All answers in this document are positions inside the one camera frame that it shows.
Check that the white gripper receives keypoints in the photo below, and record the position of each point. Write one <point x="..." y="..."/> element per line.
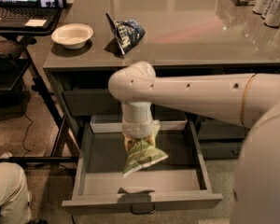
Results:
<point x="136" y="130"/>

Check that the green jalapeno chip bag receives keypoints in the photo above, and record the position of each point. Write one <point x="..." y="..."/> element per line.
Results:
<point x="142" y="155"/>

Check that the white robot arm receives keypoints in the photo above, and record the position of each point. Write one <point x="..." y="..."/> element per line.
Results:
<point x="250" y="100"/>

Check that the open grey middle drawer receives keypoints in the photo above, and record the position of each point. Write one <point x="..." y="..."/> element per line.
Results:
<point x="179" y="183"/>

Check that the grey top left drawer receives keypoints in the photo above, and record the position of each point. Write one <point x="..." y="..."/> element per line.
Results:
<point x="89" y="102"/>

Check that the grey middle right drawer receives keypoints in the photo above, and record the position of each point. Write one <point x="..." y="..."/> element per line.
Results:
<point x="212" y="129"/>

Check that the grey bottom right drawer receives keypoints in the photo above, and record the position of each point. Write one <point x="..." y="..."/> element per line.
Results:
<point x="220" y="150"/>

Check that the blue crumpled chip bag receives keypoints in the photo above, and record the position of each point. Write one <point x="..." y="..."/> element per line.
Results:
<point x="127" y="33"/>

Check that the grey counter cabinet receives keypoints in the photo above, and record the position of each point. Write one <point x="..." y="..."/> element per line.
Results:
<point x="183" y="37"/>

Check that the white paper bowl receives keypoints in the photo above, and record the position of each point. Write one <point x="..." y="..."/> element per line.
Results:
<point x="72" y="36"/>

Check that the black laptop stand cart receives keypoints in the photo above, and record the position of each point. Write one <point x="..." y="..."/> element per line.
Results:
<point x="14" y="50"/>

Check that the black laptop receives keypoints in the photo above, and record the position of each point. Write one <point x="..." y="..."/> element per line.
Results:
<point x="23" y="15"/>

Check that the white can right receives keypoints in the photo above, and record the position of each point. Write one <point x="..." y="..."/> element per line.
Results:
<point x="273" y="16"/>

